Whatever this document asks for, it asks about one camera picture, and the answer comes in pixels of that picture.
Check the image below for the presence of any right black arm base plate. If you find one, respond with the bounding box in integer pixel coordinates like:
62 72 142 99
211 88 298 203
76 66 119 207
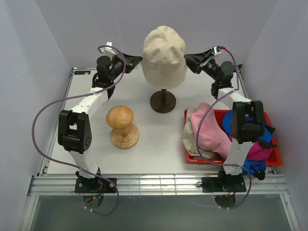
196 176 246 193

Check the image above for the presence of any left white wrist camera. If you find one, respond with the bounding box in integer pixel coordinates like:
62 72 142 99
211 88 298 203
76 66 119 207
98 41 117 59

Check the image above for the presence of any red plastic tray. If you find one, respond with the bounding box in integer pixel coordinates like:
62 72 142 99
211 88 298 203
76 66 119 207
186 109 282 166

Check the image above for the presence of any pink bucket hat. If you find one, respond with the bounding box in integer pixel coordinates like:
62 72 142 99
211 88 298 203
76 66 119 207
190 103 231 160

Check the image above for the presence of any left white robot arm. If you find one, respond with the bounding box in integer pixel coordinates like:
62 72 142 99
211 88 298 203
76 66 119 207
58 52 142 192

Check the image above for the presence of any light wooden hat stand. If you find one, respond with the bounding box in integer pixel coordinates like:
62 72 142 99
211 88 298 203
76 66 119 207
106 105 140 149

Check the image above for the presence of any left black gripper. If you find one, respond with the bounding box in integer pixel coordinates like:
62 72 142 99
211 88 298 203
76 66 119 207
109 51 142 82

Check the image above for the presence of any cream bucket hat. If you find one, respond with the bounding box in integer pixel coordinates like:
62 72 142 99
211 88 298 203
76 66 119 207
141 26 187 89

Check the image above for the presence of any cream mannequin head stand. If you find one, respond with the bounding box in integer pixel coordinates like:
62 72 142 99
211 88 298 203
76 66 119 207
150 81 176 114

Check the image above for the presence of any blue and magenta hat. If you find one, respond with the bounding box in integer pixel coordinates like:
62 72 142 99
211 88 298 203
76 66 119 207
225 119 277 180

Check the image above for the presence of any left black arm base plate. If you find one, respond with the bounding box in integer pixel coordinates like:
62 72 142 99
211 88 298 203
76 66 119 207
74 178 117 193

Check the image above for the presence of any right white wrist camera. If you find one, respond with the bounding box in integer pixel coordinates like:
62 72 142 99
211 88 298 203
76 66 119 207
211 46 224 56

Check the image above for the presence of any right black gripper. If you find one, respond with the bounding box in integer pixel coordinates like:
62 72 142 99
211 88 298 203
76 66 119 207
182 49 220 82

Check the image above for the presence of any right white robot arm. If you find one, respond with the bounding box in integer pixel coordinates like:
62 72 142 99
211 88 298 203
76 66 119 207
184 46 265 191

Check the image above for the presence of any beige bucket hat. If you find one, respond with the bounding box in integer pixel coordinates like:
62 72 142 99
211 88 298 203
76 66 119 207
182 106 216 159

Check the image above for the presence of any aluminium front rail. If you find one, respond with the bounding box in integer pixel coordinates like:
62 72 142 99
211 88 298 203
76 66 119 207
28 174 289 196

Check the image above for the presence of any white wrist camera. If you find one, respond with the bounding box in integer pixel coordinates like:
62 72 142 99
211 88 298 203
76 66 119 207
98 41 117 59
211 46 224 56

